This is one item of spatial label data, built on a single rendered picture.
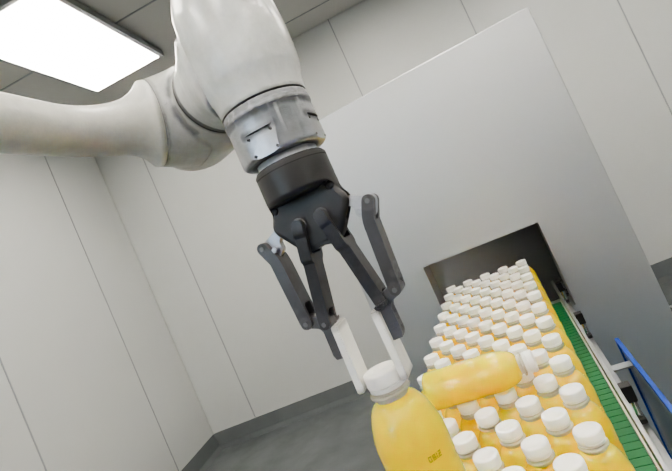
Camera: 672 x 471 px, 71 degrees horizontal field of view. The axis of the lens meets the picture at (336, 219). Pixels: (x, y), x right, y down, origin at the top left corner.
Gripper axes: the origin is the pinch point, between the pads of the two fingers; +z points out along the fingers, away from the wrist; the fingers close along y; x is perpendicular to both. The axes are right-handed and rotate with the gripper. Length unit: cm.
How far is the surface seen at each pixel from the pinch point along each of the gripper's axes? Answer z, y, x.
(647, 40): -57, 182, 430
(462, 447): 27.1, -3.9, 29.9
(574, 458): 26.6, 11.9, 19.5
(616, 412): 47, 21, 66
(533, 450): 26.7, 7.0, 23.5
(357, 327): 76, -148, 383
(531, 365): 22.9, 10.2, 42.4
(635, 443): 47, 21, 54
